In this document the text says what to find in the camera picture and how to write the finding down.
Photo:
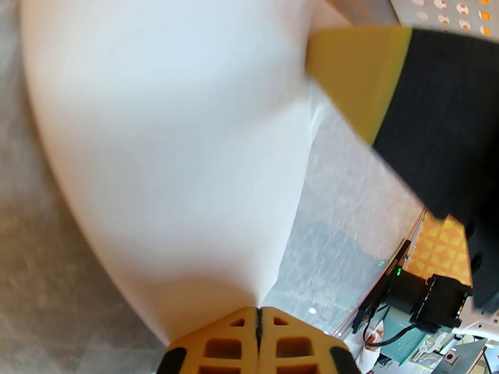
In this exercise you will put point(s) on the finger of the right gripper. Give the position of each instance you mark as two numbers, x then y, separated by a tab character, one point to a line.
429	111

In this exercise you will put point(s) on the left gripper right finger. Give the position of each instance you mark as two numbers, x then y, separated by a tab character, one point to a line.
296	345

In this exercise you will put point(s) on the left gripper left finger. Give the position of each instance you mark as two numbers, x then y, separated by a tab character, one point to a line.
226	345

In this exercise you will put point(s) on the white paper napkin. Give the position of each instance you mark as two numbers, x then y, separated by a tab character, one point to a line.
175	131

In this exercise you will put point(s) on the white plastic perforated basket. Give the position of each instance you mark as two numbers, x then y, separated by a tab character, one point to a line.
448	10

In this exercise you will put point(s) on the small electronics board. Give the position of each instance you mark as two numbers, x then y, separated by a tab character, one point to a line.
405	337

